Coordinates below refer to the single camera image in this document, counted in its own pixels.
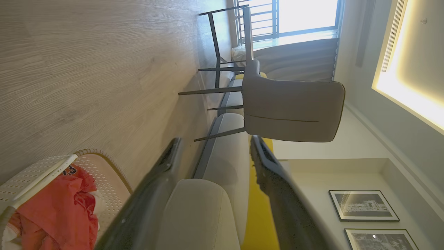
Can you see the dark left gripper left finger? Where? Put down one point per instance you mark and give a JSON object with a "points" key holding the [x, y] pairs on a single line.
{"points": [[145, 208]]}

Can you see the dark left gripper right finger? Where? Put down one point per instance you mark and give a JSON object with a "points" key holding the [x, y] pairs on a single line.
{"points": [[284, 208]]}

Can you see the white perforated plastic laundry basket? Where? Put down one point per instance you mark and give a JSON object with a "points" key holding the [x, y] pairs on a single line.
{"points": [[105, 180]]}

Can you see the yellow cushion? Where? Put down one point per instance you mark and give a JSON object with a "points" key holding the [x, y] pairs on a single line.
{"points": [[260, 222]]}

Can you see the grey fabric sofa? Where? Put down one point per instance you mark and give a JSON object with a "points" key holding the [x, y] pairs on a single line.
{"points": [[197, 215]]}

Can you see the black framed monochrome picture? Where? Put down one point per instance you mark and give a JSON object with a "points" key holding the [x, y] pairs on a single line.
{"points": [[362, 205], [380, 241]]}

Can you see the red jersey garment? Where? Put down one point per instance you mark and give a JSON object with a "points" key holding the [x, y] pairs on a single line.
{"points": [[55, 211]]}

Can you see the grey curtain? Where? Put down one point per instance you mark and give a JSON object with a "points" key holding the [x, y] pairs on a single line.
{"points": [[298, 59]]}

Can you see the table with black metal legs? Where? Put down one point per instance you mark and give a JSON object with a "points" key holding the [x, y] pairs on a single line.
{"points": [[247, 31]]}

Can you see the window with metal railing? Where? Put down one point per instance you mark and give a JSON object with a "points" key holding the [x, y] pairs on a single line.
{"points": [[274, 17]]}

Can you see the linear ceiling air vent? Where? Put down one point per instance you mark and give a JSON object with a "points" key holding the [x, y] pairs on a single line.
{"points": [[392, 38]]}

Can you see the small round ceiling fixture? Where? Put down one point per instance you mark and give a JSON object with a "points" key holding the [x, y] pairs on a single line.
{"points": [[424, 21]]}

